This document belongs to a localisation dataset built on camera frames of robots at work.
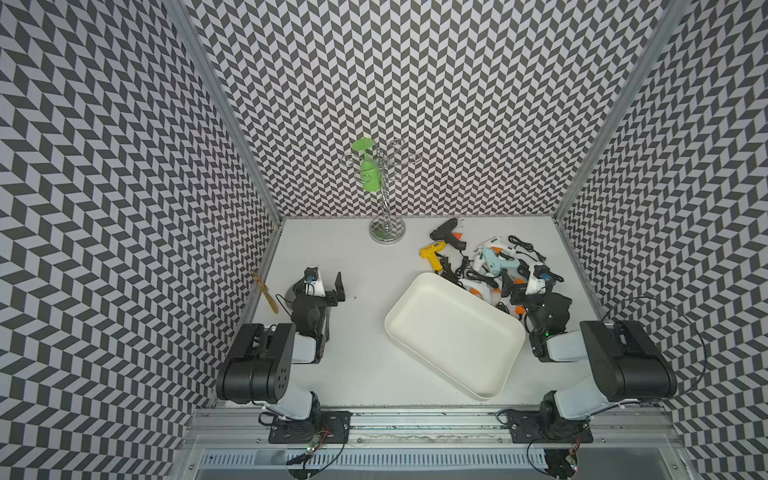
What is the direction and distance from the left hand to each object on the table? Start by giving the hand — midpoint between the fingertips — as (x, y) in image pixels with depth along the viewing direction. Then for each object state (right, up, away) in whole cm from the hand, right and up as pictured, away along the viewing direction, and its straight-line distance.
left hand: (324, 274), depth 91 cm
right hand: (+59, 0, -1) cm, 59 cm away
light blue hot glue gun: (+56, +2, +10) cm, 57 cm away
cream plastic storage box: (+45, -21, +1) cm, 50 cm away
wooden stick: (-24, -6, +10) cm, 26 cm away
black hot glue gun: (+40, +13, +20) cm, 47 cm away
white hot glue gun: (+50, -6, +6) cm, 51 cm away
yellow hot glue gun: (+34, +6, +14) cm, 37 cm away
